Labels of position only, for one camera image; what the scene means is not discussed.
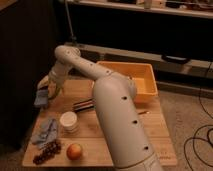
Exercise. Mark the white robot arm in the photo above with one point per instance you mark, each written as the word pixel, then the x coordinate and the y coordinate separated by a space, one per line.
pixel 113 97

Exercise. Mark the white round container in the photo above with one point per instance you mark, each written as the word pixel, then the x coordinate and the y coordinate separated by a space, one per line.
pixel 69 121

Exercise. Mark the yellow plastic tray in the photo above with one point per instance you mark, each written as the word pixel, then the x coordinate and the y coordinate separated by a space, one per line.
pixel 141 73

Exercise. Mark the low wooden shelf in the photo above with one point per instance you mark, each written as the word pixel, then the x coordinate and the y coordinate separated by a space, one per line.
pixel 192 68

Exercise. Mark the orange apple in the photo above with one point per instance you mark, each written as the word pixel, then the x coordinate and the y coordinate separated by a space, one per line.
pixel 74 151

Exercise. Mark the dark grape bunch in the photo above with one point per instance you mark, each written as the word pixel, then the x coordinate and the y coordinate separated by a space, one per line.
pixel 49 151

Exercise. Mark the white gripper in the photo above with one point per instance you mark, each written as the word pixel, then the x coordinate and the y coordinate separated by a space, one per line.
pixel 58 74

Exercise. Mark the upper shelf with clutter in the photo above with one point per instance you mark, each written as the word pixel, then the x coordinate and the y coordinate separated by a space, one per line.
pixel 146 7

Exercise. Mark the black object on shelf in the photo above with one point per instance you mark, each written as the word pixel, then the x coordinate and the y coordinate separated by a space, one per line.
pixel 175 59

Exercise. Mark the wooden table board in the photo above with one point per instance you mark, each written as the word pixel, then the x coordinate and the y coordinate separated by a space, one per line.
pixel 89 134

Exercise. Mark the blue crumpled cloth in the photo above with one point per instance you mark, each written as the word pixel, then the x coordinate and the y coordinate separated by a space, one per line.
pixel 47 133

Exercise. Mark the metal lamp pole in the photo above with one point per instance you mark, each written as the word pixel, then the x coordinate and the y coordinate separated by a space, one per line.
pixel 72 35

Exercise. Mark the blue sponge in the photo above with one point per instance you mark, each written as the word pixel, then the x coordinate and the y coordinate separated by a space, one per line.
pixel 41 99

